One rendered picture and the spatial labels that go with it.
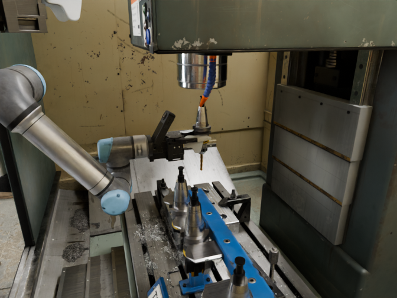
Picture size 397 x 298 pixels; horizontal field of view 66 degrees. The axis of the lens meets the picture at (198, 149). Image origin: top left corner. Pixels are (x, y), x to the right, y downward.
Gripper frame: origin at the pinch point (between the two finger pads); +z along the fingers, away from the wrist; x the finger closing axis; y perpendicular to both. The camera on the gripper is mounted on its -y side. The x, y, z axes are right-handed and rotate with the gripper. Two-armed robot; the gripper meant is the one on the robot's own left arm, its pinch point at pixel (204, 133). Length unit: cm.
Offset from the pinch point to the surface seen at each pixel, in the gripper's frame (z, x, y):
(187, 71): -7.2, 4.9, -21.6
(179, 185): -17.0, 31.9, 1.2
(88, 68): -38, -100, -13
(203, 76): -3.1, 7.6, -20.4
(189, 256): -19, 48, 8
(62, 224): -60, -59, 63
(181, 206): -16.9, 32.8, 6.2
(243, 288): -16, 65, 1
